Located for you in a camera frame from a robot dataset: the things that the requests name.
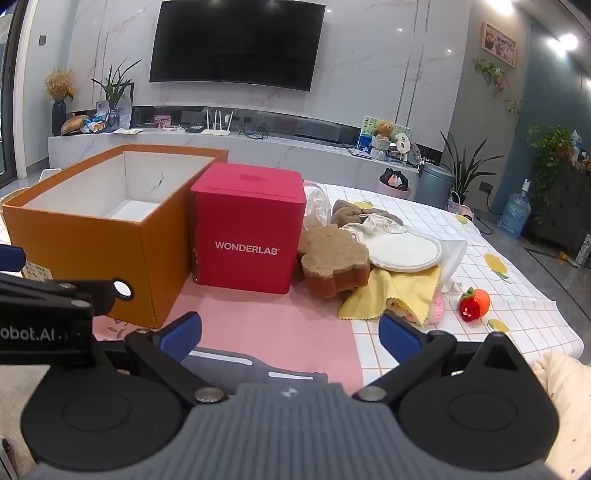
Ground grey-blue trash can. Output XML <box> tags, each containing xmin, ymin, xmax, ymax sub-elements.
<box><xmin>415</xmin><ymin>163</ymin><xmax>456</xmax><ymax>210</ymax></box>

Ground tall leafy floor plant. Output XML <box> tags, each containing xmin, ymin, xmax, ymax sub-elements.
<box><xmin>441</xmin><ymin>132</ymin><xmax>502</xmax><ymax>203</ymax></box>

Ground black wall television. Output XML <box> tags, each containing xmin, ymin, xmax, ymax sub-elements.
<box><xmin>150</xmin><ymin>1</ymin><xmax>325</xmax><ymax>91</ymax></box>

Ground dried flowers in vase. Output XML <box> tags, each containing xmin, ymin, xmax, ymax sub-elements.
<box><xmin>44</xmin><ymin>69</ymin><xmax>74</xmax><ymax>136</ymax></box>

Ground dark cabinet with plants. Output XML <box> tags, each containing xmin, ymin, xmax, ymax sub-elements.
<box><xmin>526</xmin><ymin>127</ymin><xmax>590</xmax><ymax>254</ymax></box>

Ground small pink heater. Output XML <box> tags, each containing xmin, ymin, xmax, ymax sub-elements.
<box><xmin>446</xmin><ymin>191</ymin><xmax>474</xmax><ymax>222</ymax></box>

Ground white wifi router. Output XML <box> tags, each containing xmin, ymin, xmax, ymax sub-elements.
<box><xmin>201</xmin><ymin>109</ymin><xmax>233</xmax><ymax>137</ymax></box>

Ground orange cardboard box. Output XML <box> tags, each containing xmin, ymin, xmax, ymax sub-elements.
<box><xmin>3</xmin><ymin>144</ymin><xmax>228</xmax><ymax>328</ymax></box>

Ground yellow cleaning cloth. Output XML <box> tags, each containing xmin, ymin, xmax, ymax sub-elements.
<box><xmin>338</xmin><ymin>265</ymin><xmax>441</xmax><ymax>320</ymax></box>

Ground red Wonderlab box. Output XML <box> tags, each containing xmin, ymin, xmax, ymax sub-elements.
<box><xmin>190</xmin><ymin>163</ymin><xmax>307</xmax><ymax>295</ymax></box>

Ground blue water bottle jug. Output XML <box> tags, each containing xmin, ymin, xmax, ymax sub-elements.
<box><xmin>497</xmin><ymin>179</ymin><xmax>531</xmax><ymax>239</ymax></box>

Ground teddy bear on console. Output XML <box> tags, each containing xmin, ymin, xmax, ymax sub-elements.
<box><xmin>370</xmin><ymin>120</ymin><xmax>394</xmax><ymax>161</ymax></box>

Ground grey TV console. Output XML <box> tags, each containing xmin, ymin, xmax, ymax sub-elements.
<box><xmin>47</xmin><ymin>104</ymin><xmax>422</xmax><ymax>186</ymax></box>

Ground potted green plant left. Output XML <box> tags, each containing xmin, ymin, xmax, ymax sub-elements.
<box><xmin>91</xmin><ymin>60</ymin><xmax>141</xmax><ymax>132</ymax></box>

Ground brown flower-shaped sponge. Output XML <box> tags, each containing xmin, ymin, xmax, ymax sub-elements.
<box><xmin>297</xmin><ymin>224</ymin><xmax>370</xmax><ymax>299</ymax></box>

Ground pink white fluffy scrunchie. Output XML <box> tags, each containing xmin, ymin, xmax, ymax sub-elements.
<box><xmin>427</xmin><ymin>292</ymin><xmax>446</xmax><ymax>325</ymax></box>

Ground white tissue wad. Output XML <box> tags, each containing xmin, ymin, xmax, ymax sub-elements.
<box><xmin>439</xmin><ymin>240</ymin><xmax>468</xmax><ymax>292</ymax></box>

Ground brown plush slippers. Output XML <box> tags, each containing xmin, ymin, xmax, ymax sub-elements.
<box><xmin>331</xmin><ymin>200</ymin><xmax>404</xmax><ymax>227</ymax></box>

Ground pink paper placemat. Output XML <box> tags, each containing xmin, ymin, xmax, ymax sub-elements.
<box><xmin>91</xmin><ymin>276</ymin><xmax>366</xmax><ymax>393</ymax></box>

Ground clear plastic bag bundle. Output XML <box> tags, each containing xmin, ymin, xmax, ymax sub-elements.
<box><xmin>304</xmin><ymin>180</ymin><xmax>332</xmax><ymax>230</ymax></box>

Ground crocheted orange and strawberry toy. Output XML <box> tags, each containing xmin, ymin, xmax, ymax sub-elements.
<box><xmin>458</xmin><ymin>288</ymin><xmax>491</xmax><ymax>323</ymax></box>

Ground yellow snack packet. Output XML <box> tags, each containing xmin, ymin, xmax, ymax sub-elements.
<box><xmin>387</xmin><ymin>298</ymin><xmax>429</xmax><ymax>326</ymax></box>

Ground round white cotton pad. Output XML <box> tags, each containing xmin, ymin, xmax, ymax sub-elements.
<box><xmin>363</xmin><ymin>232</ymin><xmax>443</xmax><ymax>273</ymax></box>

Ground pink waste bin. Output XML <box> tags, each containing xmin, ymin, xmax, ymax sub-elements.
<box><xmin>378</xmin><ymin>167</ymin><xmax>412</xmax><ymax>200</ymax></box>

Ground framed wall picture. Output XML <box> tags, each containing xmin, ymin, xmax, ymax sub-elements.
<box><xmin>481</xmin><ymin>22</ymin><xmax>518</xmax><ymax>68</ymax></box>

